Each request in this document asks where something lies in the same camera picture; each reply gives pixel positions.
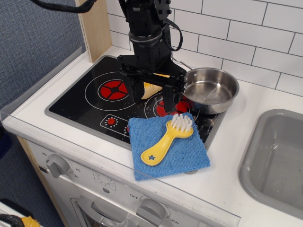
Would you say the black braided cable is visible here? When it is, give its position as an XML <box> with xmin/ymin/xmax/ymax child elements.
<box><xmin>30</xmin><ymin>0</ymin><xmax>96</xmax><ymax>14</ymax></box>

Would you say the stainless steel pan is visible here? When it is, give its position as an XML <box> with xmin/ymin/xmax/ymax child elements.
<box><xmin>172</xmin><ymin>57</ymin><xmax>240</xmax><ymax>115</ymax></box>

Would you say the white toy oven front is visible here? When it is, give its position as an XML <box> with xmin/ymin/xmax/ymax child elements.
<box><xmin>26</xmin><ymin>140</ymin><xmax>214</xmax><ymax>227</ymax></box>

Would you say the grey sink basin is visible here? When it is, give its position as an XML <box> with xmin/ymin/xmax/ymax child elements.
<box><xmin>239</xmin><ymin>109</ymin><xmax>303</xmax><ymax>219</ymax></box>

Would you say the grey oven knob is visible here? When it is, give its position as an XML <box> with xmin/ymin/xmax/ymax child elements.
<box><xmin>136</xmin><ymin>199</ymin><xmax>167</xmax><ymax>226</ymax></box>
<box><xmin>46</xmin><ymin>154</ymin><xmax>70</xmax><ymax>179</ymax></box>

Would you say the yellow dish brush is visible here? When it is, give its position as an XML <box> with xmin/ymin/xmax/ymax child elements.
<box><xmin>141</xmin><ymin>114</ymin><xmax>194</xmax><ymax>166</ymax></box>

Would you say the blue microfibre cloth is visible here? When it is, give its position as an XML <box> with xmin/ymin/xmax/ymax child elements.
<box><xmin>128</xmin><ymin>115</ymin><xmax>210</xmax><ymax>181</ymax></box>

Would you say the grey left oven knob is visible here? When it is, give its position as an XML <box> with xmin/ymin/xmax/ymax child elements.
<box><xmin>46</xmin><ymin>154</ymin><xmax>70</xmax><ymax>179</ymax></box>

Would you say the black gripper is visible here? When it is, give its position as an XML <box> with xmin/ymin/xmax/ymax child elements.
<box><xmin>117</xmin><ymin>35</ymin><xmax>185</xmax><ymax>113</ymax></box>

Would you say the toy bread loaf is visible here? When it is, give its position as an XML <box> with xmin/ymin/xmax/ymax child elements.
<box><xmin>141</xmin><ymin>81</ymin><xmax>162</xmax><ymax>100</ymax></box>

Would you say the black toy stovetop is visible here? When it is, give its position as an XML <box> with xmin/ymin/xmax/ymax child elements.
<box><xmin>44</xmin><ymin>55</ymin><xmax>226</xmax><ymax>151</ymax></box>

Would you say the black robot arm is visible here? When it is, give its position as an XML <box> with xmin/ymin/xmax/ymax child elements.
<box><xmin>117</xmin><ymin>0</ymin><xmax>186</xmax><ymax>112</ymax></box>

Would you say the grey right oven knob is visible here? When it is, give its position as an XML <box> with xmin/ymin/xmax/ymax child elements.
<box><xmin>136</xmin><ymin>199</ymin><xmax>167</xmax><ymax>226</ymax></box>

